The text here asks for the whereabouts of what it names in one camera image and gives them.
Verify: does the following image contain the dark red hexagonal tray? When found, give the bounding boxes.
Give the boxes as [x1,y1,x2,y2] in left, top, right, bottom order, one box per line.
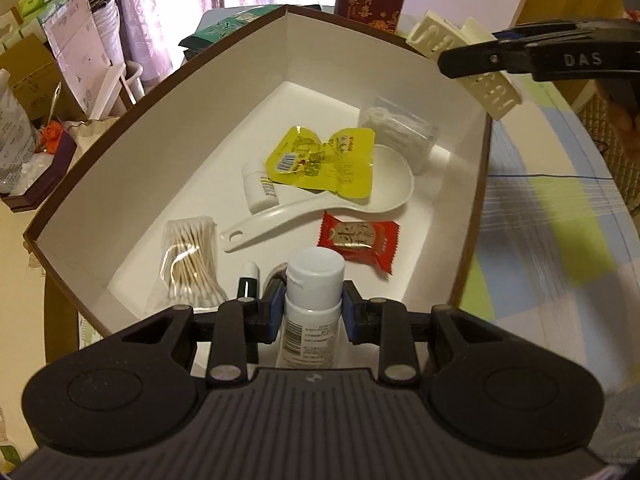
[0,137,78,213]

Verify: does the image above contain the cream hair claw clip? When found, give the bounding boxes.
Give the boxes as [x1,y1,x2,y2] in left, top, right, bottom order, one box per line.
[406,10,521,121]

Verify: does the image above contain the wicker chair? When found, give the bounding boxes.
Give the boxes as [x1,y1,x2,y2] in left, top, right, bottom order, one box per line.
[570,82,640,191]

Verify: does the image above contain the orange flower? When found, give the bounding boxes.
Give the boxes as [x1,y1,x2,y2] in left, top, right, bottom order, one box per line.
[40,122,66,153]

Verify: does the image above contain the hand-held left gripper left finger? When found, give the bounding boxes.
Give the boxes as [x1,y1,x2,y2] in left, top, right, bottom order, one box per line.
[120,280,282,387]

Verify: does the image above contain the yellow snack packet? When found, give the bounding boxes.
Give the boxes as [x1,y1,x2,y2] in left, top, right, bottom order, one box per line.
[264,125,377,200]

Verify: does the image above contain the brown cardboard box white inside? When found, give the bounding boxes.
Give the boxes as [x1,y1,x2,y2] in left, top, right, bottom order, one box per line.
[22,4,493,361]

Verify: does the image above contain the red candy packet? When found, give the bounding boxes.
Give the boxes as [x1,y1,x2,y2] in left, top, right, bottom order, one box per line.
[317,210,401,276]

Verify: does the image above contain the white carved wooden rack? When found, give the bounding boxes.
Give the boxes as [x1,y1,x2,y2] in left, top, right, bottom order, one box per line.
[0,10,23,46]

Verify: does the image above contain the pink printed paper bag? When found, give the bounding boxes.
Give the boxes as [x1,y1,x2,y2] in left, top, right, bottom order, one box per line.
[42,0,108,116]

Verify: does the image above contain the pink curtain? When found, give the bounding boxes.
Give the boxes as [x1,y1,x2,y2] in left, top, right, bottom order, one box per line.
[107,0,346,76]

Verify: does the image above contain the dark green tube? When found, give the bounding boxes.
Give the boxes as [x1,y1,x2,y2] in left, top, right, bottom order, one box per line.
[237,261,261,302]

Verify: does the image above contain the bag of cotton swabs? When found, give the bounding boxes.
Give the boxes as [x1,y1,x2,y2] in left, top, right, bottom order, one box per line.
[147,215,226,311]

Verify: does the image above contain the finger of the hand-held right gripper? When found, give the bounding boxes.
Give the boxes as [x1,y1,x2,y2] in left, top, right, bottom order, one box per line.
[492,20,601,43]
[440,42,536,79]

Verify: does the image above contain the metal spoon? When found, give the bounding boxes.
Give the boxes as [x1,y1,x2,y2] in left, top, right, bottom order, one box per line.
[47,82,63,126]

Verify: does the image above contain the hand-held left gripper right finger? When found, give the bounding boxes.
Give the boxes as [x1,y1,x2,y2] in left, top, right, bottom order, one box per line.
[343,281,506,387]

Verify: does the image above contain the brown cardboard carton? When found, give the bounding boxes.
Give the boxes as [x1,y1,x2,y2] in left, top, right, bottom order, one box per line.
[0,47,63,121]

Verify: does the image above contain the small white bottle green label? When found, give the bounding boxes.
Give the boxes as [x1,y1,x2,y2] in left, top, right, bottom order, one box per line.
[241,161,279,213]

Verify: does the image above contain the white rice spoon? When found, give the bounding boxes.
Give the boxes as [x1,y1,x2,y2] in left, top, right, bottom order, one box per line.
[220,144,416,253]

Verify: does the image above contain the green tissue packs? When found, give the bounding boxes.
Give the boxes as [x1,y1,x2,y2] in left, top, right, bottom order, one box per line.
[17,0,68,31]

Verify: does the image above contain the dark green foil packet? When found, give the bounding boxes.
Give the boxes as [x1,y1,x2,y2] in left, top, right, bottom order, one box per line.
[179,35,211,63]
[192,7,281,41]

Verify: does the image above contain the white plastic holder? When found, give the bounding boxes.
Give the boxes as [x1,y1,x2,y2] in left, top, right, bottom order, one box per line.
[90,62,146,118]

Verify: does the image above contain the white flip cap bottle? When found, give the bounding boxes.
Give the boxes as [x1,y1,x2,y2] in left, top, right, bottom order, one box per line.
[274,248,347,370]

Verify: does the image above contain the stack of white paper bowls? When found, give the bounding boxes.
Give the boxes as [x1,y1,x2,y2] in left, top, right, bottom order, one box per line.
[90,0,126,66]

